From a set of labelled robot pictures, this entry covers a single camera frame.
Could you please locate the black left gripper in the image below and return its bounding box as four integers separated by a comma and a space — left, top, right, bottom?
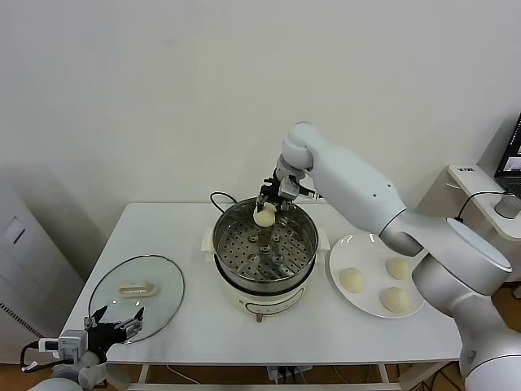
84, 304, 147, 359

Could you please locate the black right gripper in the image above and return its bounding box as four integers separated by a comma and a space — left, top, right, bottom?
256, 174, 291, 213

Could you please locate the white steamed baozi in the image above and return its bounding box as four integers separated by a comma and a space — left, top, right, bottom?
339, 267, 367, 294
379, 287, 411, 314
252, 203, 278, 228
385, 257, 413, 281

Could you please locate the round glass pot lid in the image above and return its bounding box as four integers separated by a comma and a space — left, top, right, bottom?
88, 254, 186, 343

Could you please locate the stainless steel steamer basket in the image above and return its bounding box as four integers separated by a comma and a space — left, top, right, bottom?
212, 197, 320, 291

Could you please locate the white electric cooker base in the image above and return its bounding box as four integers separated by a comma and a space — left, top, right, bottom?
199, 227, 331, 325

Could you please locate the white table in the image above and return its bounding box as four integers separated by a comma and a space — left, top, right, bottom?
52, 202, 467, 391

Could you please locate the white cabinet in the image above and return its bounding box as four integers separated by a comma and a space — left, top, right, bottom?
0, 170, 86, 355

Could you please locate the white round plate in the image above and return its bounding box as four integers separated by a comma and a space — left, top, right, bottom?
328, 232, 428, 319

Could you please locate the white power strip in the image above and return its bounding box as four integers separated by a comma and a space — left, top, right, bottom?
266, 365, 314, 384

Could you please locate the white side desk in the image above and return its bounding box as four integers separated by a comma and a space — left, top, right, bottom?
447, 164, 521, 241

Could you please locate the black laptop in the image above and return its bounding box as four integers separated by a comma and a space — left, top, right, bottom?
493, 112, 521, 191

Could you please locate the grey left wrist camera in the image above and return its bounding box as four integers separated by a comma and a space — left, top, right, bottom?
37, 329, 89, 362

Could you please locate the black cooker power cord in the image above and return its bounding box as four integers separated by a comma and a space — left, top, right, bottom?
209, 192, 241, 215

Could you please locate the black left wrist camera cable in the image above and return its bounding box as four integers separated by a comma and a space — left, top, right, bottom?
20, 341, 42, 374

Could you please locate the black power adapter with cable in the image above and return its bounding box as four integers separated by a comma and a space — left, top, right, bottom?
453, 190, 510, 224

